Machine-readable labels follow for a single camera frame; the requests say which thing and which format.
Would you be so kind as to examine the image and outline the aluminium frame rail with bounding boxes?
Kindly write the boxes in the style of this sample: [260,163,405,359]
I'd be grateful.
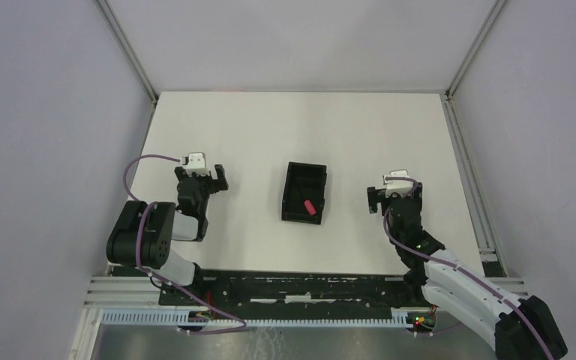
[94,0,159,107]
[440,1,508,278]

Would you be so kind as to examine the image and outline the red handled black screwdriver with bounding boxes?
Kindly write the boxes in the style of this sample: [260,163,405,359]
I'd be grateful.
[295,184,317,216]

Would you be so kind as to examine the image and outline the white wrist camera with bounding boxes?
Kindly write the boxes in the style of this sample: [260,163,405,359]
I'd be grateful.
[181,152,211,176]
[382,169,419,197]

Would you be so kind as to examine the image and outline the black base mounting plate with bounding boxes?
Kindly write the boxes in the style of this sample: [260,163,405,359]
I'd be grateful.
[157,268,454,322]

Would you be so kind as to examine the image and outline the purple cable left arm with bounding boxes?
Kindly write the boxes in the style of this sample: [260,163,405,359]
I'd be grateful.
[122,154,248,335]

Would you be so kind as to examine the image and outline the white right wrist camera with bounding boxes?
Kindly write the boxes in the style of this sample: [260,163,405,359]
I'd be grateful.
[382,169,419,197]

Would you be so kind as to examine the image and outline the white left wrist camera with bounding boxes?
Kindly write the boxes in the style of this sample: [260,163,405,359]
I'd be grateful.
[181,152,211,176]

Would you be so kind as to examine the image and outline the black plastic bin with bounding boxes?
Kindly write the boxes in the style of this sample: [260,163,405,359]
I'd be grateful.
[280,161,327,225]

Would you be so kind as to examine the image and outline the aluminium frame rail left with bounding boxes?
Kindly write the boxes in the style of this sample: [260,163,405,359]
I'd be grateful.
[94,0,159,107]

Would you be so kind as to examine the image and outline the white slotted cable duct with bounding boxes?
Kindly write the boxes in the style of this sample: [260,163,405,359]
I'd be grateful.
[101,309,413,329]

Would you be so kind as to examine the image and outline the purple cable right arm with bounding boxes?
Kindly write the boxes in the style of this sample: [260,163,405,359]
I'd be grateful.
[382,175,557,360]

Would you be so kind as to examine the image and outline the aluminium front rails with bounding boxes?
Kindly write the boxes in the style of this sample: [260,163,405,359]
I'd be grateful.
[84,276,533,312]

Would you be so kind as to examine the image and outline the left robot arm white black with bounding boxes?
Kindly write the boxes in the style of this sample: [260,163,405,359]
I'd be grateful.
[106,165,387,287]

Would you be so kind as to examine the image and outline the aluminium frame rail right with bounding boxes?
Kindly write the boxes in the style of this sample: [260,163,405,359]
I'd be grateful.
[440,1,508,278]

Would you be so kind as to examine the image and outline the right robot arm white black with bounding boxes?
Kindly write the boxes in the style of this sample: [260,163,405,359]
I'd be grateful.
[368,175,569,359]

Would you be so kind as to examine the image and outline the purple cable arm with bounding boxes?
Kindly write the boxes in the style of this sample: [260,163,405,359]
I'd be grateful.
[122,154,248,335]
[382,175,557,360]

